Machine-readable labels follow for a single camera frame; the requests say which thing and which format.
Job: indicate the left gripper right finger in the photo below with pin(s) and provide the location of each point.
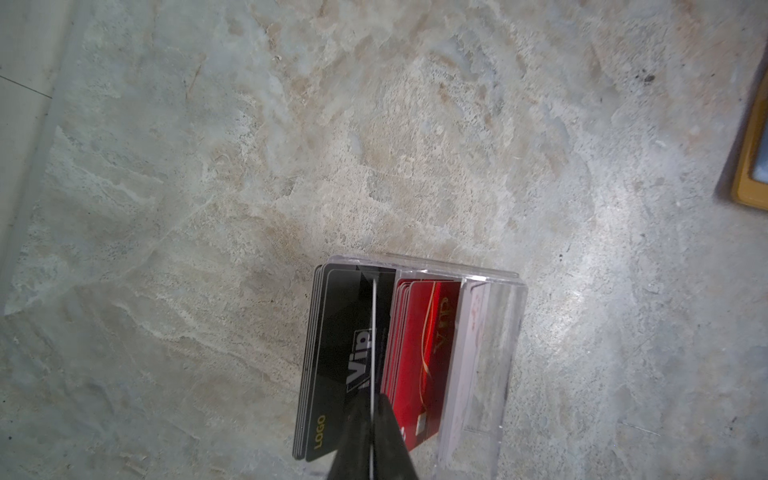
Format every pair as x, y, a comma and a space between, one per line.
391, 459

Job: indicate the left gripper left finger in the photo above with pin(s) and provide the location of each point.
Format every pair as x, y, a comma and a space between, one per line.
353, 459

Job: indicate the yellow leather card holder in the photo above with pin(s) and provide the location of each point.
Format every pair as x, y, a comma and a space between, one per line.
749, 186

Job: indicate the white VIP card in stand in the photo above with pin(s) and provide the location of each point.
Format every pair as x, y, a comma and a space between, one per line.
466, 347

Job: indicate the red card in stand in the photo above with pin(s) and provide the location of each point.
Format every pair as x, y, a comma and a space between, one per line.
418, 355

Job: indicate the black VIP card in stand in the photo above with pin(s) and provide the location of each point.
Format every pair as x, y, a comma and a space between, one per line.
337, 353

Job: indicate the clear acrylic card stand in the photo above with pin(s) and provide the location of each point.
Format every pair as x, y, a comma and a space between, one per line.
477, 455

